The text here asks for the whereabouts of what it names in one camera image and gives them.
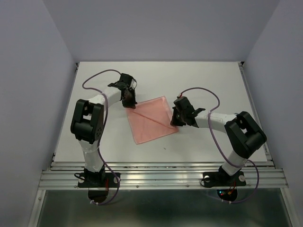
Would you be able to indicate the pink satin napkin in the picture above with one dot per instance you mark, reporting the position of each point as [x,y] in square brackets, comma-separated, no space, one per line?
[150,120]

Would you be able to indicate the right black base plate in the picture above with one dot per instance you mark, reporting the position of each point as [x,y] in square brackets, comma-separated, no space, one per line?
[221,179]

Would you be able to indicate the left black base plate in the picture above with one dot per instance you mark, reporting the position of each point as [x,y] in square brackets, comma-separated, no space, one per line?
[94,180]

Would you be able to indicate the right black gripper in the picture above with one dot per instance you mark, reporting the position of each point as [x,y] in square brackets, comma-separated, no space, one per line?
[173,121]

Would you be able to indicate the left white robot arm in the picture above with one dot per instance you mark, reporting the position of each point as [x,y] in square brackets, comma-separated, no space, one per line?
[88,124]

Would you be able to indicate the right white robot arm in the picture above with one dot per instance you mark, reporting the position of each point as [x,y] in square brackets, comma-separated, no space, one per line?
[243,132]

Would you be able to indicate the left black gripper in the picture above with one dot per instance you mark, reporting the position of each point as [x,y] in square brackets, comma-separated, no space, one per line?
[132,104]

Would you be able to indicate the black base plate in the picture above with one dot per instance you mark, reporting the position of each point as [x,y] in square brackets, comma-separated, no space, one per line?
[94,180]
[221,179]

